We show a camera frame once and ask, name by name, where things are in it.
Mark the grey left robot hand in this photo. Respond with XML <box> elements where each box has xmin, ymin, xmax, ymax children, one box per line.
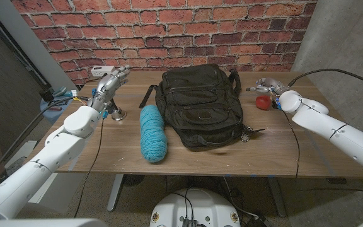
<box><xmin>89</xmin><ymin>64</ymin><xmax>131</xmax><ymax>110</ymax></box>

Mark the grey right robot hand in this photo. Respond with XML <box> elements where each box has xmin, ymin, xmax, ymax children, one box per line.
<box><xmin>246</xmin><ymin>77</ymin><xmax>288</xmax><ymax>95</ymax></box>

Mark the red ball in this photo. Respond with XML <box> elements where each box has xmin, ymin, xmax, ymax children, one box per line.
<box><xmin>255</xmin><ymin>95</ymin><xmax>272</xmax><ymax>111</ymax></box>

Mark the black backpack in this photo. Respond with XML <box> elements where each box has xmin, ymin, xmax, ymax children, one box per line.
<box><xmin>138</xmin><ymin>62</ymin><xmax>248</xmax><ymax>152</ymax></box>

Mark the teal yarn skein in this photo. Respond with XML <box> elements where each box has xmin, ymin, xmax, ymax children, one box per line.
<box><xmin>139</xmin><ymin>104</ymin><xmax>169</xmax><ymax>163</ymax></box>

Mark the white power strip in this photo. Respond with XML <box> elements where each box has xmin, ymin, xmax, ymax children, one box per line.
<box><xmin>90</xmin><ymin>65</ymin><xmax>117</xmax><ymax>78</ymax></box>

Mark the grey teal case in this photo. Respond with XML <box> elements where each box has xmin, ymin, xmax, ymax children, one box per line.
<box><xmin>52</xmin><ymin>86</ymin><xmax>67</xmax><ymax>97</ymax></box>

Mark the black box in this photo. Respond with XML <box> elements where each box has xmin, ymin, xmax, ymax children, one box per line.
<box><xmin>38</xmin><ymin>88</ymin><xmax>55</xmax><ymax>102</ymax></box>

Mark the blue round stool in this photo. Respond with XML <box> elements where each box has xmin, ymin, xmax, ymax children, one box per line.
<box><xmin>39</xmin><ymin>90</ymin><xmax>78</xmax><ymax>124</ymax></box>

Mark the red brick print backdrop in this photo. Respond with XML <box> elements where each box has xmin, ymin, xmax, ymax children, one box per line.
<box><xmin>11</xmin><ymin>0</ymin><xmax>317</xmax><ymax>84</ymax></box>

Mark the black round fan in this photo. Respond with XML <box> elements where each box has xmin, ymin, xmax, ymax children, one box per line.
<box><xmin>123</xmin><ymin>174</ymin><xmax>145</xmax><ymax>187</ymax></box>

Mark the grey table leg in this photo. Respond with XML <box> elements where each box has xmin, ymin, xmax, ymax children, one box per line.
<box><xmin>107</xmin><ymin>174</ymin><xmax>125</xmax><ymax>212</ymax></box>

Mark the dark table leg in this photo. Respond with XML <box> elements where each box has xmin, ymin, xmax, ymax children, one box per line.
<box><xmin>266</xmin><ymin>176</ymin><xmax>287</xmax><ymax>218</ymax></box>

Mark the grey sneaker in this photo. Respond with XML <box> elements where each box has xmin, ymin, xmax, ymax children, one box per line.
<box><xmin>0</xmin><ymin>156</ymin><xmax>28</xmax><ymax>190</ymax></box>

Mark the black power adapter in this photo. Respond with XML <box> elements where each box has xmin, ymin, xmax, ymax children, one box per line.
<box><xmin>243</xmin><ymin>211</ymin><xmax>272</xmax><ymax>227</ymax></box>

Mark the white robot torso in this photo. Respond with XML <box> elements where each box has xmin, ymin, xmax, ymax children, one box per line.
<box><xmin>149</xmin><ymin>188</ymin><xmax>241</xmax><ymax>227</ymax></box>

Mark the white robot chest edge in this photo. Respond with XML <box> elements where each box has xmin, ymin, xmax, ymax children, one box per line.
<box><xmin>0</xmin><ymin>218</ymin><xmax>108</xmax><ymax>227</ymax></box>

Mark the silver bell with black handle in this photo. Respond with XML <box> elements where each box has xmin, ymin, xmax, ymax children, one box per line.
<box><xmin>109</xmin><ymin>98</ymin><xmax>127</xmax><ymax>122</ymax></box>

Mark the snowflake keychain charm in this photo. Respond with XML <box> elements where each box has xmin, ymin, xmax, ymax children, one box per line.
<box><xmin>240</xmin><ymin>124</ymin><xmax>266</xmax><ymax>143</ymax></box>

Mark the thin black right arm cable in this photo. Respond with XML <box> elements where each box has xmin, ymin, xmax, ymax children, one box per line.
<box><xmin>282</xmin><ymin>110</ymin><xmax>363</xmax><ymax>195</ymax></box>

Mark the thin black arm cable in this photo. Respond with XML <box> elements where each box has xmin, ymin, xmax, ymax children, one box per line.
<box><xmin>73</xmin><ymin>118</ymin><xmax>105</xmax><ymax>218</ymax></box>
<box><xmin>282</xmin><ymin>110</ymin><xmax>363</xmax><ymax>195</ymax></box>

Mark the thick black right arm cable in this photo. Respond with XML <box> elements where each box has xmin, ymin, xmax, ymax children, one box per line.
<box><xmin>287</xmin><ymin>67</ymin><xmax>363</xmax><ymax>93</ymax></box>

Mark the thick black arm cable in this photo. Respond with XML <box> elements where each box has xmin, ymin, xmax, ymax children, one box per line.
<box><xmin>287</xmin><ymin>67</ymin><xmax>363</xmax><ymax>93</ymax></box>
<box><xmin>0</xmin><ymin>96</ymin><xmax>89</xmax><ymax>190</ymax></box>

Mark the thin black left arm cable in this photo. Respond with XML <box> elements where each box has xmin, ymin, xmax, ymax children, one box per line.
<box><xmin>73</xmin><ymin>118</ymin><xmax>105</xmax><ymax>218</ymax></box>

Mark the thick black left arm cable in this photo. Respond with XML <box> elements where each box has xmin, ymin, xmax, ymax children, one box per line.
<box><xmin>0</xmin><ymin>96</ymin><xmax>89</xmax><ymax>190</ymax></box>

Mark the white floor cable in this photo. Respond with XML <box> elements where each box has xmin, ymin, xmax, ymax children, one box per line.
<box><xmin>222</xmin><ymin>176</ymin><xmax>260</xmax><ymax>220</ymax></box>

